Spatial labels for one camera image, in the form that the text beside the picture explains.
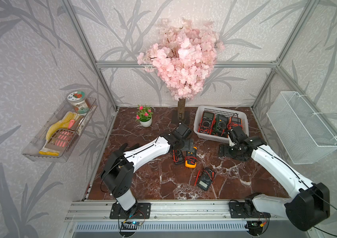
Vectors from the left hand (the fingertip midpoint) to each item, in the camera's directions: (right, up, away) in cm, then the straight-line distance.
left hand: (186, 145), depth 85 cm
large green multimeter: (+26, +10, +18) cm, 33 cm away
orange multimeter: (+34, +14, +15) cm, 40 cm away
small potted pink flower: (-28, +18, +14) cm, 36 cm away
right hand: (+21, -4, -3) cm, 22 cm away
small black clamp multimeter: (-5, -8, +3) cm, 10 cm away
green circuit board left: (-25, -35, -15) cm, 45 cm away
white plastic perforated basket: (+19, +3, +10) cm, 22 cm away
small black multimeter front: (+10, -18, -5) cm, 21 cm away
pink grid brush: (-53, +7, -25) cm, 59 cm away
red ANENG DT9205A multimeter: (+15, +13, +14) cm, 24 cm away
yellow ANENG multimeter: (+3, -9, +2) cm, 9 cm away
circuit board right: (+33, -38, -14) cm, 52 cm away
